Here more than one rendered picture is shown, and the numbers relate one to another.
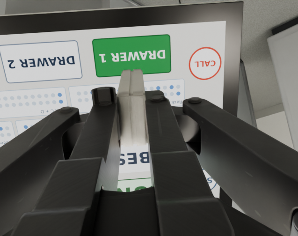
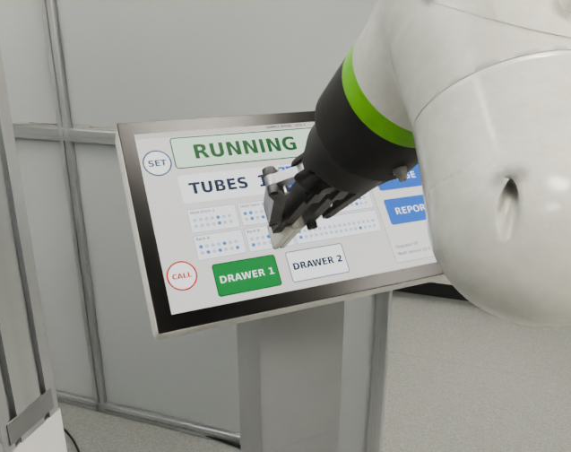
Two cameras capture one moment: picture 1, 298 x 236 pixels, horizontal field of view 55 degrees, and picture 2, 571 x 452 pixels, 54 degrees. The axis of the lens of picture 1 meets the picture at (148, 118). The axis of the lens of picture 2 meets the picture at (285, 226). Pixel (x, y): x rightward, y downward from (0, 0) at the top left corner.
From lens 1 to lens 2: 0.45 m
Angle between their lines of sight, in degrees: 24
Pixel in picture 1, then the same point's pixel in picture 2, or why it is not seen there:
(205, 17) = (190, 315)
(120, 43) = (258, 284)
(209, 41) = (182, 295)
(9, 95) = (338, 233)
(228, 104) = (151, 240)
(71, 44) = (297, 279)
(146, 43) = (237, 286)
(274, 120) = not seen: outside the picture
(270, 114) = not seen: outside the picture
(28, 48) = (328, 271)
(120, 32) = (260, 293)
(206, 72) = (178, 268)
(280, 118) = not seen: outside the picture
